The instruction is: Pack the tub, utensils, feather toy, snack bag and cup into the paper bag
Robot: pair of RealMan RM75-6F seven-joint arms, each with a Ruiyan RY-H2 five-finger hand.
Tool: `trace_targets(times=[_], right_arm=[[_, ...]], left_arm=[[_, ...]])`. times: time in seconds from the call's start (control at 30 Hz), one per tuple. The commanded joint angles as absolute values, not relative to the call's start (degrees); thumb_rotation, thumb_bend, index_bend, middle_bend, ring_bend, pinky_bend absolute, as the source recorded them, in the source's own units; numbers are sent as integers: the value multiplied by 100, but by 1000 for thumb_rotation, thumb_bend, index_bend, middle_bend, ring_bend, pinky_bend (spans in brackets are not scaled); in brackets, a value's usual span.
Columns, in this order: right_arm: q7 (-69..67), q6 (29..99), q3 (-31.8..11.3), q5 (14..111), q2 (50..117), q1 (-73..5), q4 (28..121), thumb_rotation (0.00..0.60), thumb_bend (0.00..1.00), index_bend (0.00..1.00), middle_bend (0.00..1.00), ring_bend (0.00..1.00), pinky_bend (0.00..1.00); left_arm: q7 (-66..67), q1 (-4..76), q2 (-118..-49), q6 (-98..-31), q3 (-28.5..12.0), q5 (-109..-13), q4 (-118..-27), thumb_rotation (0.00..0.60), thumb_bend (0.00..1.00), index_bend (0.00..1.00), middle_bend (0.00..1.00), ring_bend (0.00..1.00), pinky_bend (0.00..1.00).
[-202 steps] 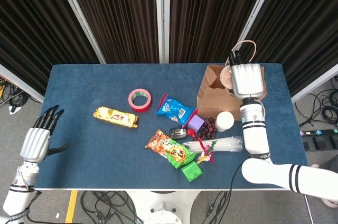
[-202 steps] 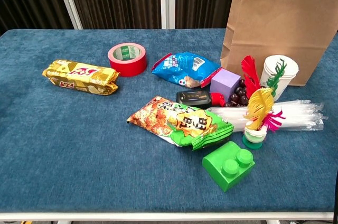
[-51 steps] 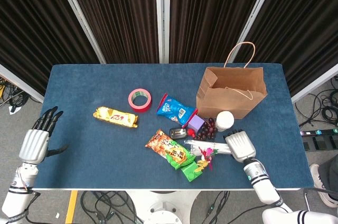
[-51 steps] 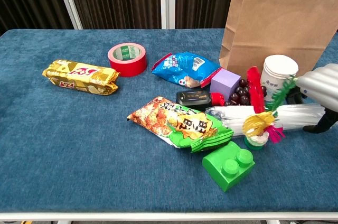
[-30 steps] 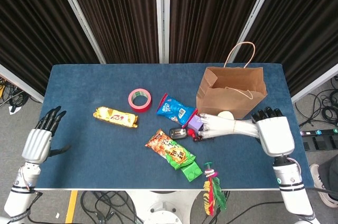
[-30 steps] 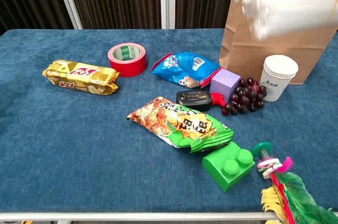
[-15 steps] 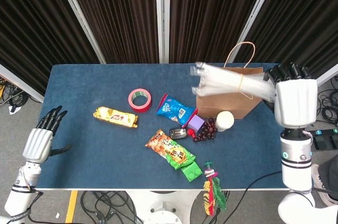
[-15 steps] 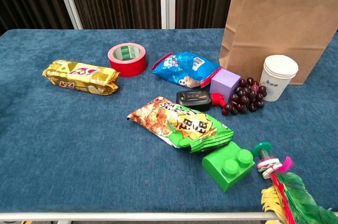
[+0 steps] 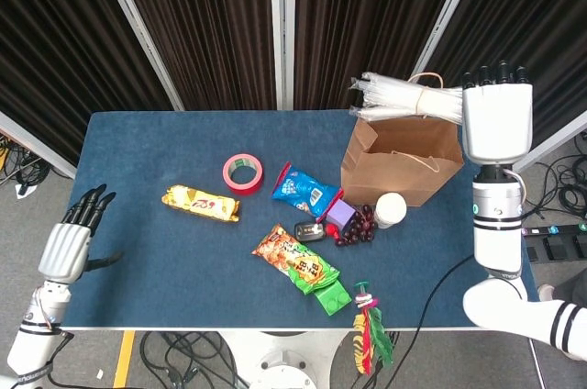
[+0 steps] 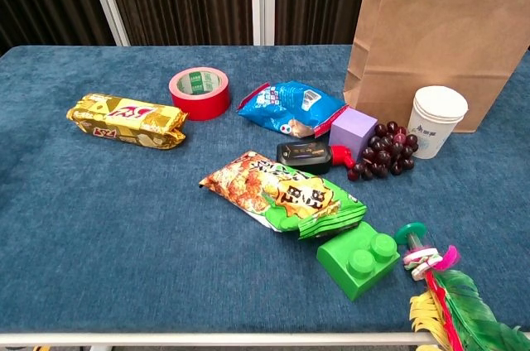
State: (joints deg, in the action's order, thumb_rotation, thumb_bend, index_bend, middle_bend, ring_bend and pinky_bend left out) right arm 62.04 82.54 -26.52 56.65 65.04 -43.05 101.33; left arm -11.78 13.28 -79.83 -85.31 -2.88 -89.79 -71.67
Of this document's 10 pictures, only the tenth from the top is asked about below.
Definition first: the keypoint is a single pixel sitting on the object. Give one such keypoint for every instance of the orange green snack bag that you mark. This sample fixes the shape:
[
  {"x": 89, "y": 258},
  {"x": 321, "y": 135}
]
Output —
[{"x": 269, "y": 189}]

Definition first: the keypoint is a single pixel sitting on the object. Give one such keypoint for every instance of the colourful feather shuttlecock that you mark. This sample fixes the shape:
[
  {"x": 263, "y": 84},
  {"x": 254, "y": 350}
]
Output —
[{"x": 463, "y": 297}]

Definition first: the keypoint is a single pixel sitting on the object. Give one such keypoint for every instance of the blue snack bag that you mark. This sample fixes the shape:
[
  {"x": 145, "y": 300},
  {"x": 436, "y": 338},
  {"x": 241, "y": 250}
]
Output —
[{"x": 285, "y": 109}]

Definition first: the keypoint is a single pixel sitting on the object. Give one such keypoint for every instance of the brown paper bag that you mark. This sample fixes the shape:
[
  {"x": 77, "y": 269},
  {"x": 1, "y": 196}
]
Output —
[{"x": 435, "y": 36}]

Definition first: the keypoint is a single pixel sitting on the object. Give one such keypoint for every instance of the red tape roll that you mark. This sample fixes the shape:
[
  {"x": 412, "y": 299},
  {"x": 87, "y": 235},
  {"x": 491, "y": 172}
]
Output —
[{"x": 198, "y": 107}]

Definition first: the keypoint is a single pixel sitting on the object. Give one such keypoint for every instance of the purple foam block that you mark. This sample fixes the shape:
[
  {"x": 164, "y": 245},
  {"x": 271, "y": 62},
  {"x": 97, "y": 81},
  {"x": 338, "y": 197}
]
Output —
[{"x": 352, "y": 129}]

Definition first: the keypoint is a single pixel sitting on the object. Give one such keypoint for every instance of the dark red grape bunch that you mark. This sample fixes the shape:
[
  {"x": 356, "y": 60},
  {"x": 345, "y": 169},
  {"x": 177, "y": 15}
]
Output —
[{"x": 385, "y": 156}]

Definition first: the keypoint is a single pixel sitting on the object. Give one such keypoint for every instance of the gold biscuit packet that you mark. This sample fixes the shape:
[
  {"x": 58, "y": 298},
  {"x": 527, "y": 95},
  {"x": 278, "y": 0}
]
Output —
[{"x": 124, "y": 119}]

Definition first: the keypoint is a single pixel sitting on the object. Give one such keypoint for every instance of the green toy brick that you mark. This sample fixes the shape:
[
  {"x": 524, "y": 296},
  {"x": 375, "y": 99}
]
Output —
[{"x": 356, "y": 268}]

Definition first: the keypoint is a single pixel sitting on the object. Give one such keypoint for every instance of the white paper cup stack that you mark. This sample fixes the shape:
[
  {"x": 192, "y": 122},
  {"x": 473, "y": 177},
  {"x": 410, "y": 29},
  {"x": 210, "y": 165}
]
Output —
[{"x": 439, "y": 107}]

